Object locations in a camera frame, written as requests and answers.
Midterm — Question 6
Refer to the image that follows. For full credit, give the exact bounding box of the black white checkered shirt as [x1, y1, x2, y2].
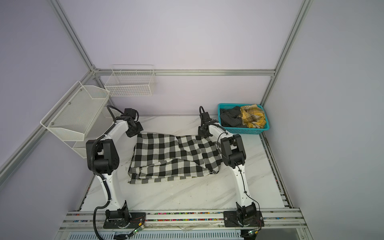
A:
[128, 133, 223, 184]

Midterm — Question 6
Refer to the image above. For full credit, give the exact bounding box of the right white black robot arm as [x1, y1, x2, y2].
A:
[198, 107, 260, 227]

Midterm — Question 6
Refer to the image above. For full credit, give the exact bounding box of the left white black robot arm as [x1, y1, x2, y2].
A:
[86, 105, 143, 216]

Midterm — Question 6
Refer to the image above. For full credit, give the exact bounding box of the white mesh lower shelf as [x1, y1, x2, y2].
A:
[72, 107, 114, 159]

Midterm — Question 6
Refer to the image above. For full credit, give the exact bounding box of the white mesh shelf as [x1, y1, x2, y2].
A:
[72, 107, 114, 159]
[40, 81, 110, 142]

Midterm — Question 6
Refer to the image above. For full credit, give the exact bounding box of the dark grey shirt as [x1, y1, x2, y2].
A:
[220, 106, 246, 128]

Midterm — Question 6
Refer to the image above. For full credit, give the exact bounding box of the teal plastic basket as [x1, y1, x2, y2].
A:
[218, 103, 270, 135]

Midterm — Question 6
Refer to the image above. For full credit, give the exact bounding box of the yellow plaid shirt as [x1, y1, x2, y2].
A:
[240, 105, 267, 129]

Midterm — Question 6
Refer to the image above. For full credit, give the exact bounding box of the white mesh upper shelf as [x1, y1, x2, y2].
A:
[40, 81, 110, 142]

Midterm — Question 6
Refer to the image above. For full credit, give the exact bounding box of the white wire basket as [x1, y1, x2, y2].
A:
[105, 65, 157, 97]

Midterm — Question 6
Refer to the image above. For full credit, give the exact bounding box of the aluminium frame back bar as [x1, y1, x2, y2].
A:
[94, 69, 276, 77]

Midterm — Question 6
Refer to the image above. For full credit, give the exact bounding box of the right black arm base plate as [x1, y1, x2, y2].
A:
[223, 211, 265, 228]

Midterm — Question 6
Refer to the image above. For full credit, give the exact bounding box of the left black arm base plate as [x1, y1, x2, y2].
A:
[103, 212, 146, 230]

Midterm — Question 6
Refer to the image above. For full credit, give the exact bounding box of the white slotted cable duct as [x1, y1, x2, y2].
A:
[63, 230, 244, 240]

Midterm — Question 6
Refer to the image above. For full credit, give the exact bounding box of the aluminium mounting rail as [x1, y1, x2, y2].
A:
[59, 209, 308, 232]

